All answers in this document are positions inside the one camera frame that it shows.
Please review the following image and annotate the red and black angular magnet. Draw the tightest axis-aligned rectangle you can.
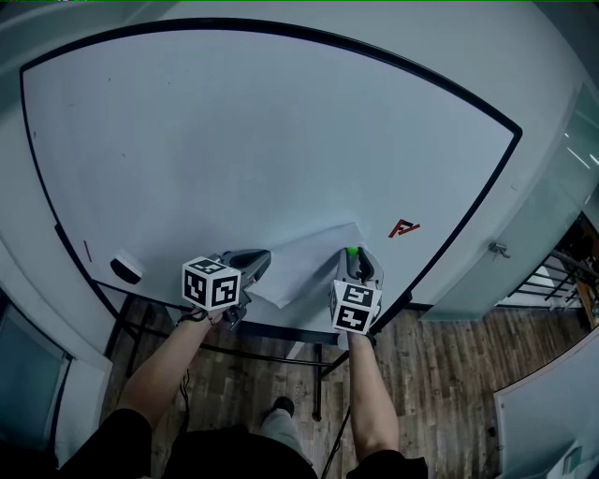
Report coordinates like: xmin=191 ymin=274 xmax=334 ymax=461
xmin=387 ymin=218 xmax=421 ymax=239

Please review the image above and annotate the person's grey trouser leg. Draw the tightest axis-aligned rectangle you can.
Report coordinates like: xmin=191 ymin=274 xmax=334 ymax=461
xmin=259 ymin=408 xmax=305 ymax=462

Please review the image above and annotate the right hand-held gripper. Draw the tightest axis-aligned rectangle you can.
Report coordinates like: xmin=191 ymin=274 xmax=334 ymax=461
xmin=329 ymin=248 xmax=385 ymax=335

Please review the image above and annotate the person's black shirt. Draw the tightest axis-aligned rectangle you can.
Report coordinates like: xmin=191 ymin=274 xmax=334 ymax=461
xmin=58 ymin=408 xmax=430 ymax=479

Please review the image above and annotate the black stair railing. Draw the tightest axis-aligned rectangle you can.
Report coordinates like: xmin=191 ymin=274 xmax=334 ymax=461
xmin=495 ymin=214 xmax=599 ymax=328

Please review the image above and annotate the person's right forearm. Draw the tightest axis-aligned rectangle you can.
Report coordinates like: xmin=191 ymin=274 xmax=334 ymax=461
xmin=345 ymin=332 xmax=401 ymax=462

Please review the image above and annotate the black whiteboard eraser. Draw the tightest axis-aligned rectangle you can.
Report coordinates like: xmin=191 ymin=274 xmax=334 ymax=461
xmin=110 ymin=254 xmax=144 ymax=285

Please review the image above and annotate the frosted glass door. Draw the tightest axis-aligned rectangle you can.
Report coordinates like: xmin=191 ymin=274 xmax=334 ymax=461
xmin=418 ymin=83 xmax=599 ymax=323

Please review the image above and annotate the white paper sheet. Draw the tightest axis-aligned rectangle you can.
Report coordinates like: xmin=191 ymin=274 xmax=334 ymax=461
xmin=245 ymin=222 xmax=369 ymax=309

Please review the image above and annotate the black-framed whiteboard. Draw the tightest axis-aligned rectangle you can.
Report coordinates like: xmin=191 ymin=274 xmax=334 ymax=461
xmin=19 ymin=17 xmax=523 ymax=422

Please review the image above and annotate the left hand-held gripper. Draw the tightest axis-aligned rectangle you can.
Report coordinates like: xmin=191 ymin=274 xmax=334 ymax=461
xmin=182 ymin=249 xmax=273 ymax=331

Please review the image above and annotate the black cable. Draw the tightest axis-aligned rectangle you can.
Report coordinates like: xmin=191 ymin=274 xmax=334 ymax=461
xmin=322 ymin=406 xmax=352 ymax=479
xmin=180 ymin=369 xmax=192 ymax=431

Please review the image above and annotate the dark-framed window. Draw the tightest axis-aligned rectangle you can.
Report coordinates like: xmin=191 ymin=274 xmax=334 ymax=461
xmin=0 ymin=289 xmax=74 ymax=464

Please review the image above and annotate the black wrist strap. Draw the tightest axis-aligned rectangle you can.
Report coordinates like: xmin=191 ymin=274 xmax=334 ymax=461
xmin=176 ymin=308 xmax=214 ymax=327

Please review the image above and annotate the person's left forearm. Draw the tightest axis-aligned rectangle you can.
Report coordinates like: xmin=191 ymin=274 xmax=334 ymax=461
xmin=116 ymin=311 xmax=222 ymax=429

